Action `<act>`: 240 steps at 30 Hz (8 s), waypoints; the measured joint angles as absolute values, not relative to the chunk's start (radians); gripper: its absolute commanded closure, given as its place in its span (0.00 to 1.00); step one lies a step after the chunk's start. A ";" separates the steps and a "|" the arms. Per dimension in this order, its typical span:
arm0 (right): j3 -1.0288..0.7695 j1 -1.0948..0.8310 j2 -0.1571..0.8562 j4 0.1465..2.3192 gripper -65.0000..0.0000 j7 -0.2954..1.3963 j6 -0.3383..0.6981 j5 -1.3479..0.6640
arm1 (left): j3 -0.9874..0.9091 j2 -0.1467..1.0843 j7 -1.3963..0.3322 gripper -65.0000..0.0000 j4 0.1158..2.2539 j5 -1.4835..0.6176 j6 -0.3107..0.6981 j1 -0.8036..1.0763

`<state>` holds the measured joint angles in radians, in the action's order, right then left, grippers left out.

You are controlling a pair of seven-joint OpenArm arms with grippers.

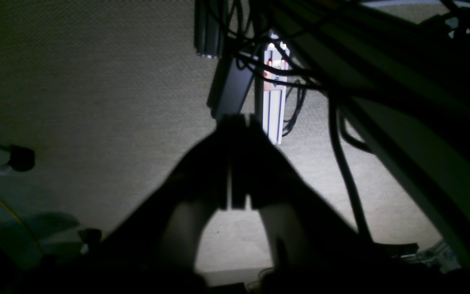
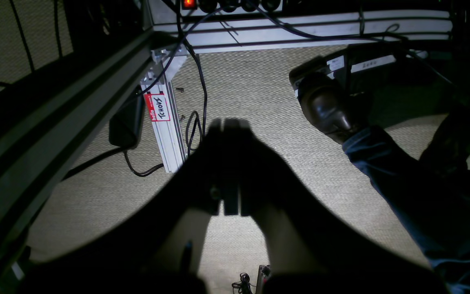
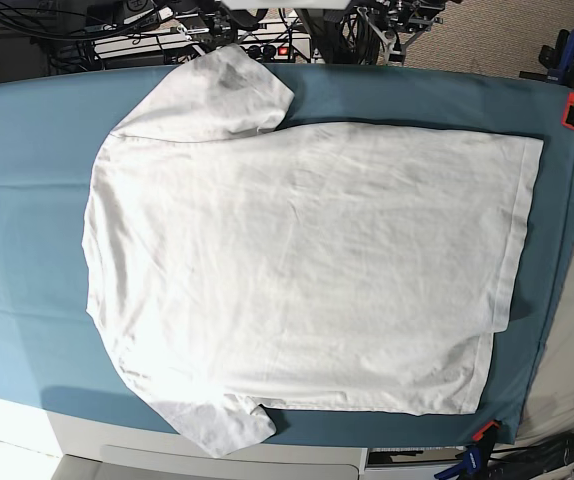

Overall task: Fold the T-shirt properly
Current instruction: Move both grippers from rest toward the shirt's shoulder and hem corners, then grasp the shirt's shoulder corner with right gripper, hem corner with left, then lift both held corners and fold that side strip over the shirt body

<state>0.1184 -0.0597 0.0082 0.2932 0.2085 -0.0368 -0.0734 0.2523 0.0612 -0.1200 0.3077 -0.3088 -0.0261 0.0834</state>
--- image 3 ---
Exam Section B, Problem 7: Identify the white T-shirt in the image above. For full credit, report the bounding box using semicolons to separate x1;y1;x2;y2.
82;46;543;457

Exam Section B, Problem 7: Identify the teal table cloth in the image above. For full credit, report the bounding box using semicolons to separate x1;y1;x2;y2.
0;64;574;447

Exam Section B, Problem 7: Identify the orange black clamp bottom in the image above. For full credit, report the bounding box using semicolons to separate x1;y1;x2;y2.
472;420;502;442

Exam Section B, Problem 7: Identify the blue clamp bottom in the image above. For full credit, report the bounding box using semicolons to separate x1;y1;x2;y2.
434;441;494;480

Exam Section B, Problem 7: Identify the blue black clamp top right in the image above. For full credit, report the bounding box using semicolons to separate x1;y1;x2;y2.
519;29;574;87

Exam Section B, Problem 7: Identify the black power strip red switch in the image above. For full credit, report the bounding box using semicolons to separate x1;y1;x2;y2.
244;44;295;63

